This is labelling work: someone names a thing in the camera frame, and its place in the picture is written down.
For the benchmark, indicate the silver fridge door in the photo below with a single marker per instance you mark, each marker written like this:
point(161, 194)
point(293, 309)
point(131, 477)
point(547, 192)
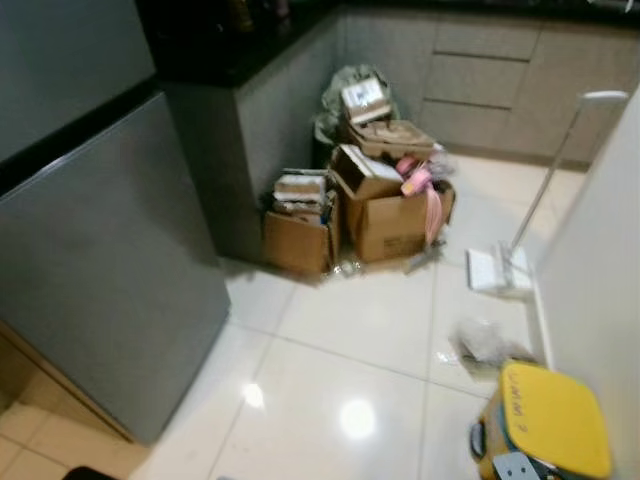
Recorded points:
point(100, 280)

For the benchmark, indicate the silver fridge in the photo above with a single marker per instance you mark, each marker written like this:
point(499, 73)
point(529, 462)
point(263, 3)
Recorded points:
point(60, 70)

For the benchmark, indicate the white flat mop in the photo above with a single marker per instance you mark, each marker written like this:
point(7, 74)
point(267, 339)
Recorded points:
point(497, 270)

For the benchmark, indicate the crumpled clear plastic bag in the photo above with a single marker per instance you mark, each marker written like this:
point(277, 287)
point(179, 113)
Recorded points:
point(485, 340)

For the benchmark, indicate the yellow pedal bin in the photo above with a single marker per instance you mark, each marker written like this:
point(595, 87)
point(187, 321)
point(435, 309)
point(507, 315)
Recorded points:
point(550, 420)

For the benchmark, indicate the pink plastic item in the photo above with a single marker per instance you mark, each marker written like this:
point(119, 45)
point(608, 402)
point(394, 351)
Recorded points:
point(430, 205)

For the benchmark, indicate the grey cabinet black countertop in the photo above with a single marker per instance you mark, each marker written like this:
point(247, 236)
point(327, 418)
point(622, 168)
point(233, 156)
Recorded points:
point(480, 80)

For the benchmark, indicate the brown cardboard tray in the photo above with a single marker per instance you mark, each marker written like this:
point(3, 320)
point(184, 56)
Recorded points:
point(390, 138)

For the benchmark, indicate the open cardboard box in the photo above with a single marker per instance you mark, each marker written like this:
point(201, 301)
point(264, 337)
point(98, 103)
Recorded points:
point(362, 172)

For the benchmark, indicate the white labelled box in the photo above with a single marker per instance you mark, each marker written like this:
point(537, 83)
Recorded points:
point(365, 100)

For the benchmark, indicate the grey-green bag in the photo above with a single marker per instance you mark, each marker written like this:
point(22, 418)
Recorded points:
point(330, 105)

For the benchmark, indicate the stack of flattened cartons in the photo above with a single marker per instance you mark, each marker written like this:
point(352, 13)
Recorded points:
point(300, 190)

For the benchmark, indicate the small cardboard box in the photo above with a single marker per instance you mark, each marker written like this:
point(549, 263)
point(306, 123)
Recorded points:
point(295, 245)

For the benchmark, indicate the pink patterned bottle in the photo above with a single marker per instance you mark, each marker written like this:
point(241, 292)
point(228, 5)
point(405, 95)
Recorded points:
point(282, 8)

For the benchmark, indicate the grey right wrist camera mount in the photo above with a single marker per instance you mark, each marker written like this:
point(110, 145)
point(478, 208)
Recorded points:
point(515, 468)

